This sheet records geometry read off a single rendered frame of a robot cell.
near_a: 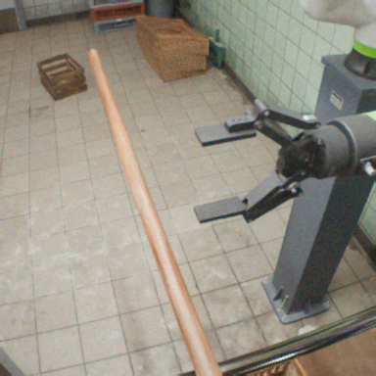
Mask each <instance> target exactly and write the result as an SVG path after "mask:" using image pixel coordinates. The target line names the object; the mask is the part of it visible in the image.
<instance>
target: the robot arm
mask: <svg viewBox="0 0 376 376"><path fill-rule="evenodd" d="M300 4H301V8H302V9H303V11H304V12H305V13H306V14H307V15H308V17H309V18H312V19H314V20H315V21H320V22H324V23H329V24H341V25H347V26H354V28H355V31H354V34H353V47H352V50H351V51H350V52H349V54H348V55H347V56H346V57H345V60H344V64H345V67H346V69H347V70H348V71H349V72H352V73H354V74H355V75H358V76H360V77H363V78H367V79H370V80H372V81H376V0H300ZM254 106H255V107H254V109H247V110H246V111H245V116H240V117H233V118H229V119H227V120H225V121H224V123H219V124H213V125H209V126H203V127H198V128H195V134H196V136H197V138H198V141H199V143H200V145H202V147H206V146H210V145H219V144H224V143H228V142H233V141H237V140H242V139H247V138H251V137H257V132H256V130H258V132H260V133H261V134H263V135H264V136H266V137H267V138H269V139H271V140H273V141H274V142H276V143H277V144H279V145H280V146H281V148H280V149H279V151H278V156H279V158H278V160H277V162H276V167H275V168H274V169H273V170H272V172H271V174H270V175H269V176H267V177H266V178H265V179H264V180H263V182H262V183H261V184H260V185H258V186H257V187H255V188H253V189H252V190H251V192H250V193H248V194H247V195H246V196H245V197H243V198H242V199H241V200H239V196H237V197H232V198H228V199H225V200H220V201H212V202H209V203H204V204H200V205H197V206H194V212H195V214H196V216H197V218H198V221H199V223H200V224H203V223H207V222H211V221H214V220H218V219H222V218H227V217H232V216H236V215H239V214H241V215H242V216H243V217H244V219H245V221H246V222H247V223H251V222H252V221H254V220H256V219H258V218H259V217H261V216H262V215H264V214H265V213H267V212H271V211H272V210H274V209H275V208H277V207H279V206H281V204H283V203H285V202H287V201H288V200H290V199H292V198H298V197H300V196H301V195H302V194H303V193H304V191H303V189H302V188H301V182H302V181H304V180H305V179H306V178H309V177H312V178H316V179H324V178H328V177H338V178H340V179H348V178H355V177H358V176H361V175H364V174H369V175H370V176H373V175H374V174H375V173H376V111H375V112H372V113H364V114H360V115H356V116H348V117H340V118H337V117H335V118H332V119H330V120H329V121H328V122H326V123H325V126H322V127H320V125H321V122H320V121H319V120H318V119H317V118H316V117H315V116H314V115H313V114H312V113H311V112H307V113H298V112H295V111H292V110H290V109H287V108H284V107H281V106H278V105H275V104H272V103H270V102H267V101H264V100H262V99H255V100H254ZM265 118H270V119H274V120H276V121H279V122H283V123H285V124H288V125H292V126H294V127H296V128H300V129H301V130H302V131H301V132H300V133H298V134H296V135H295V137H293V138H292V137H291V136H289V135H288V134H286V132H284V131H281V130H279V129H277V128H276V127H275V126H274V125H272V124H271V123H269V122H268V121H266V119H265ZM280 173H281V175H282V176H284V177H286V179H285V180H283V181H282V179H281V177H280V175H279V174H280ZM247 203H249V204H247Z"/></svg>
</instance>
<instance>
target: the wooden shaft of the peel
mask: <svg viewBox="0 0 376 376"><path fill-rule="evenodd" d="M88 56H89V58H90V60H89V61H90V63H91V66H92V69H93V73H94V75H95V78H96V80H97V86H98V88H99V91H100V94H101V96H102V97H101V99H102V102H103V104H104V107H105V110H106V115H107V118H108V120H109V123H110V126H111V129H112V131H113V132H112V133H113V136H114V138H115V141H116V144H117V148H118V151H119V156H120V159H121V161H122V164H123V167H124V170H125V173H126V175H127V178H128V181H129V187H130V189H131V192H132V195H133V198H134V200H135V203H136V206H137V209H138V211H139V213H140V216H141V219H142V222H143V227H144V230H145V233H146V236H147V239H148V241H149V244H150V247H151V250H152V252H153V255H154V258H155V261H156V263H157V266H158V269H159V272H160V275H161V279H162V281H163V284H164V288H165V291H166V294H167V296H168V299H169V302H170V303H171V306H172V309H173V311H174V314H175V319H176V322H177V324H178V327H179V329H180V332H181V334H182V337H183V340H184V342H185V345H186V350H187V352H188V353H189V356H190V358H191V361H192V363H193V366H194V370H195V373H196V375H197V376H223V375H222V373H221V371H220V369H219V367H218V365H217V361H216V359H215V357H214V354H213V352H212V347H211V344H210V343H209V340H208V338H207V336H206V334H205V329H204V327H203V325H202V323H201V321H200V318H199V316H198V314H197V311H196V308H195V305H194V304H193V301H192V298H191V297H190V294H189V292H188V290H187V287H186V285H185V282H184V278H183V275H182V273H181V271H180V269H179V266H178V263H177V262H176V259H175V256H174V254H173V251H172V250H171V247H170V243H169V241H168V239H167V236H166V233H165V229H164V228H163V225H162V222H161V220H160V217H159V215H158V213H157V210H156V208H155V202H154V201H153V198H152V196H151V193H150V190H149V188H148V186H147V184H146V181H145V178H144V176H143V173H142V169H141V166H140V164H139V162H138V160H137V158H136V155H135V153H134V150H133V148H132V146H131V141H130V138H129V136H128V134H127V131H126V129H125V126H124V124H123V119H122V117H121V115H120V112H119V110H118V106H117V101H116V99H115V97H114V94H113V92H112V88H111V85H110V83H109V81H108V79H107V75H106V72H105V71H104V68H103V66H102V61H101V60H100V57H99V55H98V51H97V50H96V51H95V50H91V51H90V52H89V53H88Z"/></svg>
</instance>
